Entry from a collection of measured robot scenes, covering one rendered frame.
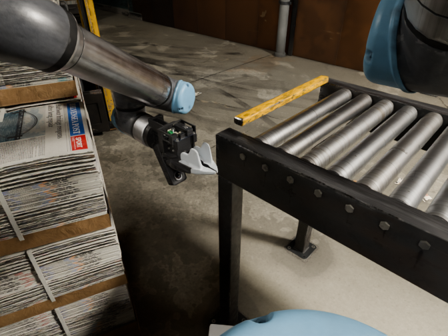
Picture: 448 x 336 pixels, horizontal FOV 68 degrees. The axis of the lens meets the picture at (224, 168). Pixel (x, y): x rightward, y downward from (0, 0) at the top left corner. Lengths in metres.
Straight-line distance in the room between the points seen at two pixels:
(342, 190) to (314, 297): 0.87
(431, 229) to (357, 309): 0.90
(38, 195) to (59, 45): 0.37
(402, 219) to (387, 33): 0.40
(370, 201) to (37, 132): 0.71
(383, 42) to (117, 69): 0.44
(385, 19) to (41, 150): 0.66
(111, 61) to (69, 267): 0.55
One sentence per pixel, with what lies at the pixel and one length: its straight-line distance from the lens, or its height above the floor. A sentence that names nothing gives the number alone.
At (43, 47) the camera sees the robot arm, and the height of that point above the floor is 1.07.
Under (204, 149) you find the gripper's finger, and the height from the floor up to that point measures 0.80.
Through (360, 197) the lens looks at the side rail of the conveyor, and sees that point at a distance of 0.65.
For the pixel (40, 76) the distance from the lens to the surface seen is 0.99.
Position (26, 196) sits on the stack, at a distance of 0.80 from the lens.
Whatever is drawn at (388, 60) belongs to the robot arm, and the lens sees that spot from 0.29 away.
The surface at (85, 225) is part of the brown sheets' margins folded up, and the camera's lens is 0.86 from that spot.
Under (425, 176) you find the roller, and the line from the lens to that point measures 0.77.
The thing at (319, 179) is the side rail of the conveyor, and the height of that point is 0.80.
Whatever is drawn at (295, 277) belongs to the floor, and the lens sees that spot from 1.52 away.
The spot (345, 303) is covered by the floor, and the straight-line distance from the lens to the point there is 1.50.
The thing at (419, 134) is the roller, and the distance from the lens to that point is 0.93.
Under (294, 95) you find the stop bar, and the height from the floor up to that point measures 0.82.
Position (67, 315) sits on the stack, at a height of 0.32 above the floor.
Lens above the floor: 1.18
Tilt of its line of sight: 34 degrees down
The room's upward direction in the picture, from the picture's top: straight up
